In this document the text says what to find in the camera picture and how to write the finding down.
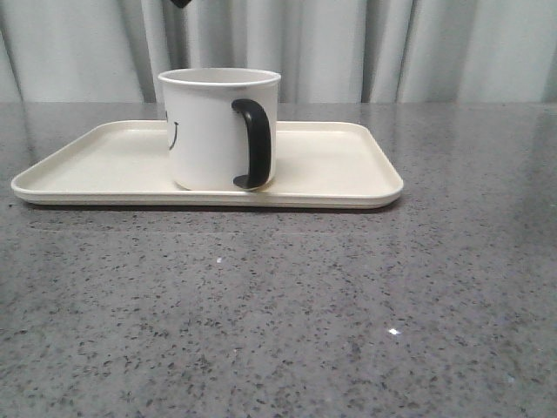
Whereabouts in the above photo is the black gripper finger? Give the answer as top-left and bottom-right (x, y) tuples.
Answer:
(171, 0), (191, 9)

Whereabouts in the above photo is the white smiley mug black handle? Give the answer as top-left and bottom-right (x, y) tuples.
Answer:
(158, 68), (281, 191)

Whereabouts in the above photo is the pale grey pleated curtain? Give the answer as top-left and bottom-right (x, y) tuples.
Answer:
(1, 1), (556, 103)

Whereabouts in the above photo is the cream rectangular plastic tray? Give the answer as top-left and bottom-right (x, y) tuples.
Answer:
(11, 120), (404, 209)

